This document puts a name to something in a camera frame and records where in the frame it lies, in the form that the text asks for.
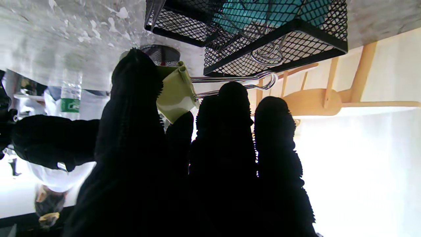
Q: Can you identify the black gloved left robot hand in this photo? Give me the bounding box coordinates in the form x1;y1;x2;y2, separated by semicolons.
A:
62;48;320;237

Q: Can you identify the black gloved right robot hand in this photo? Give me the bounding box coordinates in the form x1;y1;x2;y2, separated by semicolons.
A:
11;115;100;172

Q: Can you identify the yellow binder clip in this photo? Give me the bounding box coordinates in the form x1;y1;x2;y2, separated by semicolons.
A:
156;61;279;124

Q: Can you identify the black mesh pen cup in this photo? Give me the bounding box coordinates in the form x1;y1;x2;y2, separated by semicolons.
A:
141;44;181;67

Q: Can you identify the black mesh desk organizer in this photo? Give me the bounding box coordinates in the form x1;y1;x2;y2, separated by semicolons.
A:
144;0;349;78

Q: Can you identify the person in white suit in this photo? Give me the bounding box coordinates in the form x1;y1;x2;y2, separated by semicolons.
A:
28;161;96;228

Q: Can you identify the clear bottle with green label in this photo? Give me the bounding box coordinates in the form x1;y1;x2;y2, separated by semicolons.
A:
60;70;83;121

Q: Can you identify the printed room backdrop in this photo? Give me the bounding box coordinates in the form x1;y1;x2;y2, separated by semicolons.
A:
189;28;421;237

